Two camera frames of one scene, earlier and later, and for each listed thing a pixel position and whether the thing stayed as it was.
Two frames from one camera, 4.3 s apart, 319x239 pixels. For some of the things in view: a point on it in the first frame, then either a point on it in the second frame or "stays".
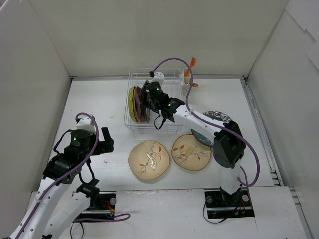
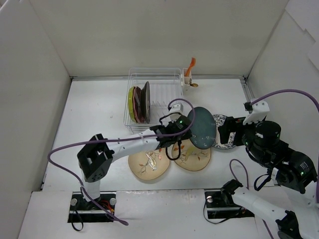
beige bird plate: [149, 160] stays
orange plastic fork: [192, 64] stays
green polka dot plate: [131, 103] stays
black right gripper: [145, 97] → [225, 130]
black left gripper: [100, 148] → [183, 133]
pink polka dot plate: [137, 107] stays
